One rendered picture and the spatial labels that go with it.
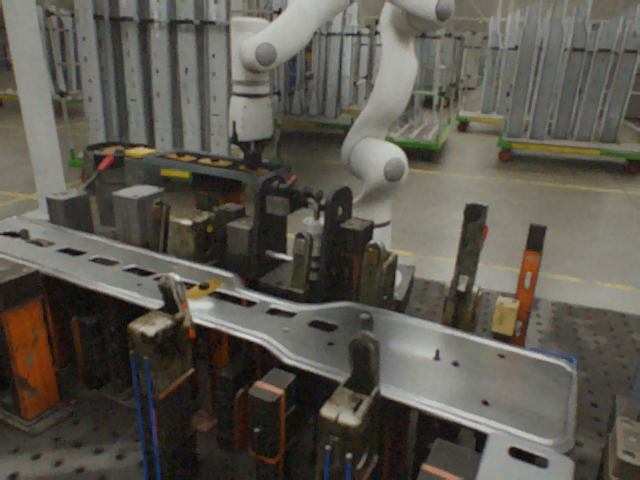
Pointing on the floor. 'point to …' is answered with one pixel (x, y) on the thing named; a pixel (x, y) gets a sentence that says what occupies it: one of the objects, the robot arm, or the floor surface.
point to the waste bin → (116, 179)
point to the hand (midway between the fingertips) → (252, 159)
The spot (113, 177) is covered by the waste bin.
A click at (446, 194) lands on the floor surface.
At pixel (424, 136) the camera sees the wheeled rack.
